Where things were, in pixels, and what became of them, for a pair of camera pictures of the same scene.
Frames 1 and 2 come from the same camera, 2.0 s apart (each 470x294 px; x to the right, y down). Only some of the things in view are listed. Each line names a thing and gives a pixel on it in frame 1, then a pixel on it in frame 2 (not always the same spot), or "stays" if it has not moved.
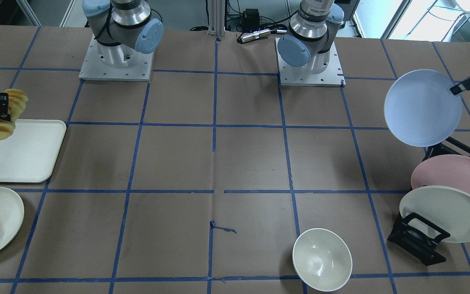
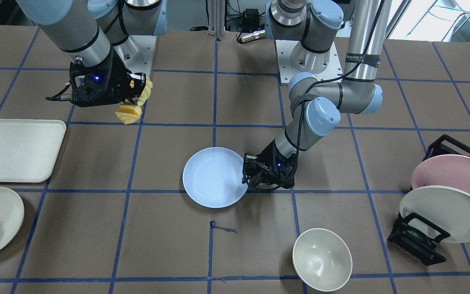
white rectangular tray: (27, 155) stays
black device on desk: (250, 20) stays
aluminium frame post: (216, 18) stays
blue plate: (421, 109) to (212, 177)
